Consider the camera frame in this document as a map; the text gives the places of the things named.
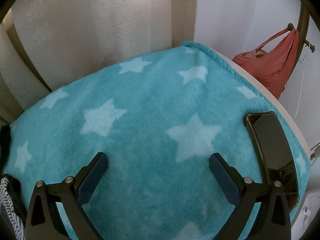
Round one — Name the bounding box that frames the cream patterned curtain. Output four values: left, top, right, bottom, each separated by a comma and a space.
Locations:
1, 0, 197, 125

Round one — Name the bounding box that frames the dark metal coat rack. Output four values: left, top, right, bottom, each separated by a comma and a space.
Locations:
296, 2, 315, 57

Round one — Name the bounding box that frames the black smartphone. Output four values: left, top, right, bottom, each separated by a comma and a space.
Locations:
244, 112, 299, 211

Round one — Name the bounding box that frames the red plastic bag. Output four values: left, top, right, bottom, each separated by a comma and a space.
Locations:
233, 28, 299, 99

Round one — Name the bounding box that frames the turquoise cartoon fleece blanket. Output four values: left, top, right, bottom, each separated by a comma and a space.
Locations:
4, 42, 310, 239

